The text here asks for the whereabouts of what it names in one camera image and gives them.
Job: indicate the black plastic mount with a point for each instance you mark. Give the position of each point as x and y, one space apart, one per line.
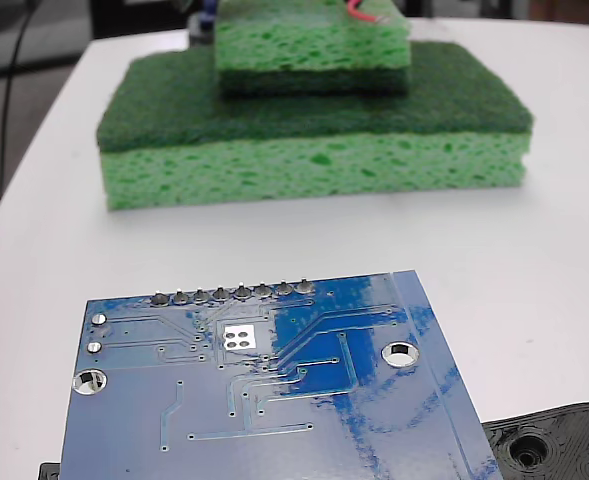
549 440

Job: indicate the blue printed circuit board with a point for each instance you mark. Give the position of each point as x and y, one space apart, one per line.
274 425

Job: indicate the small green scrub sponge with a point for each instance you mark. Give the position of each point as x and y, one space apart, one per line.
284 50

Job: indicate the large green scrub sponge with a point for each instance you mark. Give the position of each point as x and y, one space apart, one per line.
299 165

